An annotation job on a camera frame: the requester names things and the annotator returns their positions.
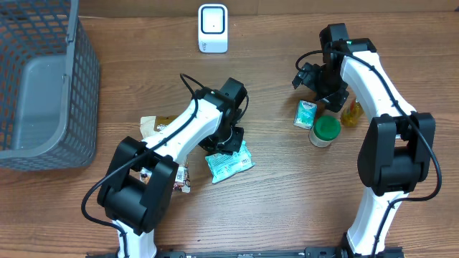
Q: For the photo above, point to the brown snack wrapper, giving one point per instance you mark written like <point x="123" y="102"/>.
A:
<point x="151" y="125"/>

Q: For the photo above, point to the yellow dish soap bottle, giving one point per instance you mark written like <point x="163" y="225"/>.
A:
<point x="351" y="115"/>

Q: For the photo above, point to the green lid jar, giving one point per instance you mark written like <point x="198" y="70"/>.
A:
<point x="324" y="131"/>

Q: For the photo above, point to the grey plastic mesh basket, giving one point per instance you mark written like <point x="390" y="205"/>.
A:
<point x="50" y="81"/>

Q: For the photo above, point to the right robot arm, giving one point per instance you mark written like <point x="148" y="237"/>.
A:
<point x="396" y="162"/>

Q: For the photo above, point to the white barcode scanner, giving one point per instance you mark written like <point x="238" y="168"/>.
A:
<point x="213" y="28"/>

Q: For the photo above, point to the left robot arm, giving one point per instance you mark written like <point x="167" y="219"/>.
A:
<point x="137" y="189"/>

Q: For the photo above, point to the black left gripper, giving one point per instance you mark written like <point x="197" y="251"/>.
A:
<point x="235" y="145"/>

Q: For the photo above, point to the teal snack packet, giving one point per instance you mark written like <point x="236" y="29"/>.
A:
<point x="224" y="166"/>

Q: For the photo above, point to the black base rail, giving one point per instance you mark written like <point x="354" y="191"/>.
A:
<point x="251" y="254"/>

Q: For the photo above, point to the teal tissue pack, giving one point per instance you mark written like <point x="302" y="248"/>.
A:
<point x="305" y="114"/>

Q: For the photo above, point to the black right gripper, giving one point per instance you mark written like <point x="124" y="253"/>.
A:
<point x="333" y="97"/>

